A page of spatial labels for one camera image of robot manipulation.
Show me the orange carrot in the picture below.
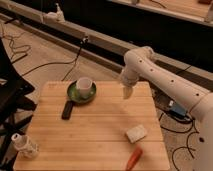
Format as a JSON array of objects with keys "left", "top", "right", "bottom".
[{"left": 125, "top": 147, "right": 143, "bottom": 171}]

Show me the white sponge block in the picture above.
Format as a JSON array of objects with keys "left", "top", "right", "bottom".
[{"left": 126, "top": 125, "right": 147, "bottom": 143}]

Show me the wooden cutting board table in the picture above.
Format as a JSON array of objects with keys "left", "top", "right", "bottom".
[{"left": 14, "top": 81, "right": 170, "bottom": 171}]

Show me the clear plastic bottle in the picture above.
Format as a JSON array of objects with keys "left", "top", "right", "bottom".
[{"left": 11, "top": 133, "right": 39, "bottom": 158}]

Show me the blue device on floor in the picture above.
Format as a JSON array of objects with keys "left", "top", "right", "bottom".
[{"left": 169, "top": 100, "right": 187, "bottom": 118}]

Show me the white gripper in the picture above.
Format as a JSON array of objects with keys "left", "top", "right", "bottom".
[{"left": 119, "top": 68, "right": 137, "bottom": 99}]

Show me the black chair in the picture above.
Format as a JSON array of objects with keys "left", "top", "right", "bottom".
[{"left": 0, "top": 38, "right": 36, "bottom": 171}]

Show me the white object on rail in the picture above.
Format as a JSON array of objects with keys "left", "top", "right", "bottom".
[{"left": 44, "top": 3, "right": 65, "bottom": 22}]

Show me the white cup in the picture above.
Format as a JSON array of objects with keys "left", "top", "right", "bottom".
[{"left": 76, "top": 77, "right": 93, "bottom": 98}]

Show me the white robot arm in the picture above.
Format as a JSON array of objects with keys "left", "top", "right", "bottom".
[{"left": 120, "top": 46, "right": 213, "bottom": 171}]

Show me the long wooden rail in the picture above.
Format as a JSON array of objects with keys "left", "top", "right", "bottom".
[{"left": 0, "top": 0, "right": 213, "bottom": 91}]

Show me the black floor cable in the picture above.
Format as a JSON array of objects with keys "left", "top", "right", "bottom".
[{"left": 19, "top": 37, "right": 90, "bottom": 82}]

